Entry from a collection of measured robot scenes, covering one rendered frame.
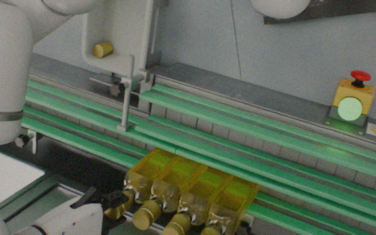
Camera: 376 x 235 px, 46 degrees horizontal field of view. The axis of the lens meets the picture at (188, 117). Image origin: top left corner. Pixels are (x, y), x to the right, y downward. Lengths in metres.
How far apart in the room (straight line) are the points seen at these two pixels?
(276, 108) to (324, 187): 0.18
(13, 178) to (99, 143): 0.21
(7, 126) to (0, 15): 0.13
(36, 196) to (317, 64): 0.67
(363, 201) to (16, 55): 0.64
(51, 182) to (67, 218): 0.38
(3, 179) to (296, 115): 0.66
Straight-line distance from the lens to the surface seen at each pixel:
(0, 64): 0.55
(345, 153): 0.88
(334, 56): 1.00
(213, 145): 0.94
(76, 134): 1.11
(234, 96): 0.95
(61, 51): 1.29
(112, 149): 1.05
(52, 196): 1.05
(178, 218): 0.79
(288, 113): 0.93
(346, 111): 0.92
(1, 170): 1.14
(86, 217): 0.73
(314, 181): 0.90
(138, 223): 0.79
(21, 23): 0.56
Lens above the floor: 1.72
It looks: 59 degrees down
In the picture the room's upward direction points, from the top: 130 degrees counter-clockwise
